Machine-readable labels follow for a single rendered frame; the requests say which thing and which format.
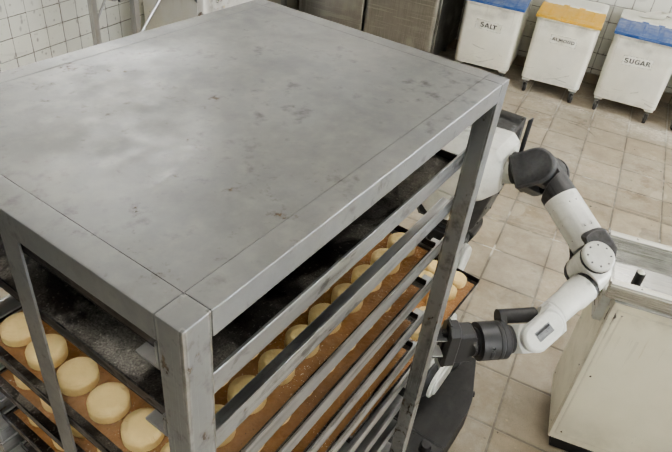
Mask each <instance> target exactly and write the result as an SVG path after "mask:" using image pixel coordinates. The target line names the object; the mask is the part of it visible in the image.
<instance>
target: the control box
mask: <svg viewBox="0 0 672 452"><path fill-rule="evenodd" d="M608 285H609V281H608V283H607V284H606V285H605V287H604V288H603V289H602V291H601V292H600V291H599V294H597V297H596V298H595V299H594V300H593V301H592V312H591V317H592V318H593V319H596V320H599V321H600V320H601V318H602V316H603V314H604V312H605V310H606V308H607V306H608V304H609V302H610V300H611V299H612V298H609V297H605V291H606V289H607V287H608Z"/></svg>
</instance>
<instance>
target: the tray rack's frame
mask: <svg viewBox="0 0 672 452"><path fill-rule="evenodd" d="M489 74H491V73H490V72H487V71H484V70H481V69H478V68H474V67H471V66H468V65H465V64H462V63H459V62H456V61H453V60H450V59H447V58H444V57H440V56H437V55H434V54H431V53H428V52H425V51H422V50H419V49H416V48H413V47H410V46H406V45H403V44H400V43H397V42H394V41H391V40H388V39H385V38H382V37H379V36H376V35H372V34H369V33H366V32H363V31H360V30H357V29H354V28H351V27H348V26H345V25H342V24H338V23H335V22H332V21H329V20H326V19H323V18H320V17H317V16H314V15H311V14H308V13H304V12H301V11H298V10H295V9H292V8H289V7H286V6H283V5H280V4H277V3H274V2H273V3H270V4H266V5H263V6H261V5H259V4H255V3H252V2H246V3H242V4H239V5H235V6H232V7H228V8H225V9H221V10H218V11H214V12H211V13H207V14H203V15H200V16H196V17H193V18H189V19H186V20H182V21H179V22H175V23H172V24H168V25H165V26H161V27H158V28H154V29H151V30H147V31H144V32H140V33H137V34H133V35H130V36H126V37H123V38H119V39H116V40H112V41H109V42H105V43H101V44H98V45H94V46H91V47H87V48H84V49H80V50H77V51H73V52H70V53H66V54H63V55H59V56H56V57H52V58H49V59H45V60H42V61H38V62H35V63H31V64H28V65H24V66H21V67H17V68H14V69H10V70H7V71H3V72H0V234H1V238H2V241H3V245H4V248H5V251H6V255H7V258H8V262H9V265H10V268H11V272H12V275H13V279H14V282H15V285H16V289H17V292H18V296H19V299H20V302H21V306H22V309H23V313H24V316H25V319H26V323H27V326H28V330H29V333H30V336H31V340H32V343H33V347H34V350H35V353H36V357H37V360H38V364H39V367H40V370H41V374H42V377H43V381H44V384H45V387H46V391H47V394H48V398H49V401H50V404H51V408H52V411H53V415H54V418H55V421H56V425H57V428H58V432H59V435H60V438H61V442H62V445H63V449H64V452H77V449H76V445H75V441H74V438H73V434H72V430H71V427H70V423H69V419H68V416H67V412H66V408H65V405H64V401H63V397H62V394H61V390H60V386H59V383H58V379H57V375H56V372H55V368H54V364H53V361H52V357H51V353H50V349H49V346H48V342H47V338H46V335H45V331H44V327H43V324H42V320H41V316H40V313H39V309H38V305H37V302H36V298H35V294H34V291H33V287H32V283H31V280H30V276H29V272H28V269H27V265H26V261H25V258H24V254H23V250H22V247H21V244H22V245H23V246H25V247H26V248H28V249H29V250H30V251H32V252H33V253H35V254H36V255H37V256H39V257H40V258H42V259H43V260H44V261H46V262H47V263H49V264H50V265H51V266H53V267H54V268H56V269H57V270H58V271H60V272H61V273H63V274H64V275H65V276H67V277H68V278H69V279H71V280H72V281H74V282H75V283H76V284H78V285H79V286H81V287H82V288H83V289H85V290H86V291H88V292H89V293H90V294H92V295H93V296H95V297H96V298H97V299H99V300H100V301H102V302H103V303H104V304H106V305H107V306H109V307H110V308H111V309H113V310H114V311H116V312H117V313H118V314H120V315H121V316H123V317H124V318H125V319H127V320H128V321H130V322H131V323H132V324H134V325H135V326H137V327H138V328H139V329H141V330H142V331H144V332H145V333H146V334H148V335H149V336H150V337H152V338H153V339H155V340H157V344H158V352H159V361H160V370H161V378H162V387H163V395H164V404H165V413H166V421H167V430H168V438H169V447H170V452H216V426H215V400H214V374H213V348H212V336H215V335H216V334H217V333H218V332H219V331H221V330H222V329H223V328H224V327H226V326H227V325H228V324H229V323H230V322H232V321H233V320H234V319H235V318H236V317H238V316H239V315H240V314H241V313H243V312H244V311H245V310H246V309H247V308H249V307H250V306H251V305H252V304H253V303H255V302H256V301H257V300H258V299H260V298H261V297H262V296H263V295H264V294H266V293H267V292H268V291H269V290H271V289H272V288H273V287H274V286H275V285H277V284H278V283H279V282H280V281H281V280H283V279H284V278H285V277H286V276H288V275H289V274H290V273H291V272H292V271H294V270H295V269H296V268H297V267H298V266H300V265H301V264H302V263H303V262H305V261H306V260H307V259H308V258H309V257H311V256H312V255H313V254H314V253H316V252H317V251H318V250H319V249H320V248H322V247H323V246H324V245H325V244H326V243H328V242H329V241H330V240H331V239H333V238H334V237H335V236H336V235H337V234H339V233H340V232H341V231H342V230H343V229H345V228H346V227H347V226H348V225H350V224H351V223H352V222H353V221H354V220H356V219H357V218H358V217H359V216H361V215H362V214H363V213H364V212H365V211H367V210H368V209H369V208H370V207H371V206H373V205H374V204H375V203H376V202H378V201H379V200H380V199H381V198H382V197H384V196H385V195H386V194H387V193H388V192H390V191H391V190H392V189H393V188H395V187H396V186H397V185H398V184H399V183H401V182H402V181H403V180H404V179H405V178H407V177H408V176H409V175H410V174H412V173H413V172H414V171H415V170H416V169H418V168H419V167H420V166H421V165H423V164H424V163H425V162H426V161H427V160H429V159H430V158H431V157H432V156H433V155H435V154H436V153H437V152H438V151H440V150H441V149H442V148H443V147H444V146H446V145H447V144H448V143H449V142H450V141H452V140H453V139H454V138H455V137H457V136H458V135H459V134H460V133H461V132H463V131H464V130H465V129H466V128H468V127H469V126H470V125H471V124H472V123H474V122H475V121H476V120H477V119H478V118H480V117H481V116H482V115H483V114H485V113H486V112H487V111H488V110H489V109H491V108H492V107H493V106H494V105H495V104H497V102H498V98H499V95H500V91H501V88H502V85H501V84H498V83H495V82H492V81H489V80H486V79H484V78H485V77H487V76H488V75H489ZM182 293H183V294H182Z"/></svg>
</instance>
